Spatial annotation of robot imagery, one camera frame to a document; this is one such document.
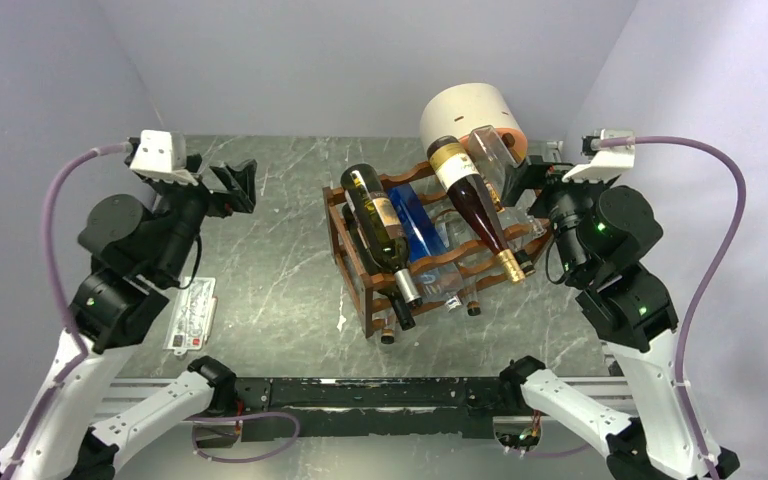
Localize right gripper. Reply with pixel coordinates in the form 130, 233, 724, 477
500, 153, 615, 280

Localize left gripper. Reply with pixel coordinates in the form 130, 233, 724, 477
152, 152, 257, 279

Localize clear glass bottle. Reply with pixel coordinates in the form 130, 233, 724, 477
467, 125, 546, 238

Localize rose wine bottle gold cap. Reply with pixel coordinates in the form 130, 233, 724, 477
426, 136, 526, 284

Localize green wine bottle silver cap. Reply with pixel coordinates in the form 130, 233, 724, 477
340, 163, 422, 309

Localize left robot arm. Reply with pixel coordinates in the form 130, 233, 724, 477
0, 160, 257, 479

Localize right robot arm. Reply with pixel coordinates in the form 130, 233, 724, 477
499, 160, 740, 479

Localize blue glass bottle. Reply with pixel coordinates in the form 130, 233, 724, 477
385, 184, 463, 301

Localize clear bottle lower rack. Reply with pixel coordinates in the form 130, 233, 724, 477
423, 221, 485, 317

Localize wooden wine rack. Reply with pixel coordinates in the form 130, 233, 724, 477
322, 161, 550, 338

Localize white orange cylinder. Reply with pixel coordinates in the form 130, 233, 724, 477
419, 83, 528, 162

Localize white printed card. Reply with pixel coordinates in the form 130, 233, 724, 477
164, 276, 218, 357

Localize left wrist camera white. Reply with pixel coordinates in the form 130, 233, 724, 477
129, 130, 198, 185

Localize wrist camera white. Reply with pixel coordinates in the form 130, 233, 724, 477
129, 130, 198, 185
562, 129, 636, 183

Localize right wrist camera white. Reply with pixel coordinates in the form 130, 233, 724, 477
562, 129, 636, 183

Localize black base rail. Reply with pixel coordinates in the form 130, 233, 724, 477
203, 376, 535, 442

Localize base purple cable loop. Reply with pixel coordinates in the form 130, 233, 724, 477
185, 410, 302, 464

